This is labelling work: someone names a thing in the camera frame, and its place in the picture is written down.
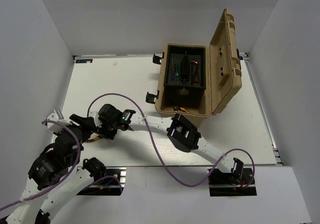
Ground black toolbox latch near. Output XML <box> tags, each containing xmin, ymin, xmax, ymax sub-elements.
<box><xmin>145</xmin><ymin>92</ymin><xmax>159</xmax><ymax>104</ymax></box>

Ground green black precision screwdriver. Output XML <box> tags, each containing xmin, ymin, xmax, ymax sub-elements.
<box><xmin>174</xmin><ymin>64</ymin><xmax>180</xmax><ymax>84</ymax></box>

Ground black toolbox inner tray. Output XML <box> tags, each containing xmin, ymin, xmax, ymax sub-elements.
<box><xmin>163</xmin><ymin>45</ymin><xmax>206</xmax><ymax>90</ymax></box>

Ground yellow handled needle-nose pliers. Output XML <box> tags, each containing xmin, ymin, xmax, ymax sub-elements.
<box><xmin>86</xmin><ymin>135</ymin><xmax>103</xmax><ymax>143</ymax></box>

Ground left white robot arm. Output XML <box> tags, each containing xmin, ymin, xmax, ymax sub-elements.
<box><xmin>0</xmin><ymin>113</ymin><xmax>106</xmax><ymax>223</ymax></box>

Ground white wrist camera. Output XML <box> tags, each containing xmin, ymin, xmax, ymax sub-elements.
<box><xmin>45</xmin><ymin>109</ymin><xmax>70</xmax><ymax>133</ymax></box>
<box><xmin>89</xmin><ymin>111</ymin><xmax>99</xmax><ymax>126</ymax></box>

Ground blue red handled screwdriver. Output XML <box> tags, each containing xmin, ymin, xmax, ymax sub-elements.
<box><xmin>170</xmin><ymin>58</ymin><xmax>176</xmax><ymax>81</ymax></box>

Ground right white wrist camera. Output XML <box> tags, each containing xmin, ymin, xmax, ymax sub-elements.
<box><xmin>89</xmin><ymin>111</ymin><xmax>99</xmax><ymax>126</ymax></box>

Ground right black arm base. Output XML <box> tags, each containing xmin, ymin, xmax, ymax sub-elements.
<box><xmin>208</xmin><ymin>168</ymin><xmax>257</xmax><ymax>197</ymax></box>

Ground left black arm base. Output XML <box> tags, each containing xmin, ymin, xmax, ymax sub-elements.
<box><xmin>77</xmin><ymin>157</ymin><xmax>127</xmax><ymax>196</ymax></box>

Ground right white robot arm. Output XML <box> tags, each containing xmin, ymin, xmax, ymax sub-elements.
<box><xmin>89</xmin><ymin>104</ymin><xmax>244</xmax><ymax>183</ymax></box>

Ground large brown hex key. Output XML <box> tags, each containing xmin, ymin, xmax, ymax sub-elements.
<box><xmin>194</xmin><ymin>61</ymin><xmax>201</xmax><ymax>84</ymax></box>

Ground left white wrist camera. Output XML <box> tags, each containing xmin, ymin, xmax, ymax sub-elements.
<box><xmin>45</xmin><ymin>109</ymin><xmax>70</xmax><ymax>133</ymax></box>

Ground black toolbox latch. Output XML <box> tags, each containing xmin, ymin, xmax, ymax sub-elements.
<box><xmin>145</xmin><ymin>92</ymin><xmax>159</xmax><ymax>104</ymax></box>
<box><xmin>152</xmin><ymin>54</ymin><xmax>164</xmax><ymax>65</ymax></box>

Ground long brown hex key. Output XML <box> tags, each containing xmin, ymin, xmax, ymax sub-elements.
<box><xmin>190</xmin><ymin>60</ymin><xmax>198</xmax><ymax>85</ymax></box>

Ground tan plastic toolbox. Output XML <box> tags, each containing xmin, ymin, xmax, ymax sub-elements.
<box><xmin>145</xmin><ymin>9</ymin><xmax>242</xmax><ymax>126</ymax></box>

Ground black toolbox latch far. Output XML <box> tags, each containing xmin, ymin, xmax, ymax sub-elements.
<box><xmin>152</xmin><ymin>54</ymin><xmax>164</xmax><ymax>65</ymax></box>

